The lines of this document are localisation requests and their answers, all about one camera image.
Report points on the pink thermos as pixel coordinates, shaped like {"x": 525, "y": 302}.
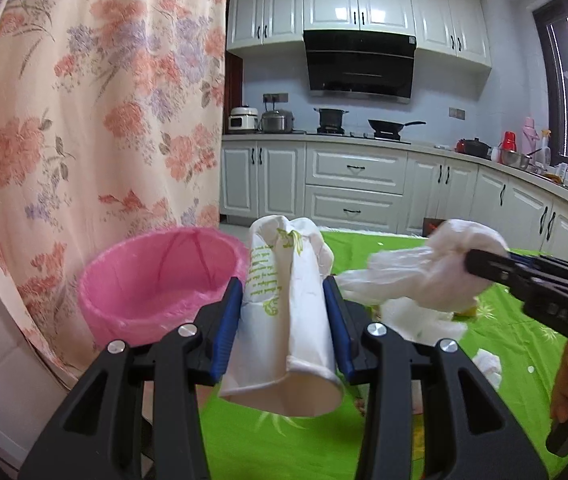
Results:
{"x": 529, "y": 135}

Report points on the white plastic bag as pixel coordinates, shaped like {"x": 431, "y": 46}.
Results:
{"x": 439, "y": 265}

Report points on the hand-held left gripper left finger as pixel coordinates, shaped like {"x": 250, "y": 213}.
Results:
{"x": 228, "y": 325}

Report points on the clear spray bottle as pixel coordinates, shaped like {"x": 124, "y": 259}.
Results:
{"x": 544, "y": 150}

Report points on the red casserole pot black lid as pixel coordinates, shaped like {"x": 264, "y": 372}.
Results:
{"x": 471, "y": 147}

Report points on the white rice cooker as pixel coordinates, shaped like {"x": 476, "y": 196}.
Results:
{"x": 241, "y": 120}

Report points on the white paper bag green print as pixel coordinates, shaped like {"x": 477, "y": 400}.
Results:
{"x": 284, "y": 310}

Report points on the white base cabinets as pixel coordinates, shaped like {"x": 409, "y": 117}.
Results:
{"x": 354, "y": 170}

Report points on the dark wooden door frame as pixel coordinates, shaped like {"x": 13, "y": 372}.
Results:
{"x": 234, "y": 90}

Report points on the gas stove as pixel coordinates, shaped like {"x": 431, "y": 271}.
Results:
{"x": 359, "y": 134}

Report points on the green cartoon printed tablecloth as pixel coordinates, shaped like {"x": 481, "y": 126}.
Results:
{"x": 514, "y": 360}

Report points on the red kettle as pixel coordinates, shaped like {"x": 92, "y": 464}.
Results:
{"x": 508, "y": 141}

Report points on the steel bowl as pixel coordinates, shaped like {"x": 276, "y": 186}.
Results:
{"x": 514, "y": 159}

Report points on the black range hood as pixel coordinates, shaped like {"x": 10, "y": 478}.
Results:
{"x": 359, "y": 65}

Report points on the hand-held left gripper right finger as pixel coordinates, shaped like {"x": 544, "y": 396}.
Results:
{"x": 336, "y": 327}

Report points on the steel pressure cooker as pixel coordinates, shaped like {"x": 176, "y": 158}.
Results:
{"x": 278, "y": 121}

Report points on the white wall cabinets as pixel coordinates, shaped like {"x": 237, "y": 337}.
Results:
{"x": 334, "y": 2}

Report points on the black frying pan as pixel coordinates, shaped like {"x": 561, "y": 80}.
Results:
{"x": 386, "y": 126}

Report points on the black cooking pot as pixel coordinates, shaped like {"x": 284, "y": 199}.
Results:
{"x": 331, "y": 117}

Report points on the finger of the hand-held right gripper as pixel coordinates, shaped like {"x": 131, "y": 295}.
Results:
{"x": 489, "y": 266}

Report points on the small white crumpled tissue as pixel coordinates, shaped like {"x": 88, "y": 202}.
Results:
{"x": 488, "y": 367}

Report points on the wall socket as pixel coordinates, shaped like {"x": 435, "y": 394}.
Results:
{"x": 456, "y": 113}
{"x": 275, "y": 97}

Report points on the white crumpled paper towel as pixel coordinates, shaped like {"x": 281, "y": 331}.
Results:
{"x": 414, "y": 327}

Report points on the bin with pink liner bag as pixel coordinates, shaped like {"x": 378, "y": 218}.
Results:
{"x": 163, "y": 280}

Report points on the floral curtain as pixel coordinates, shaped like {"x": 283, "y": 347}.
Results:
{"x": 103, "y": 135}

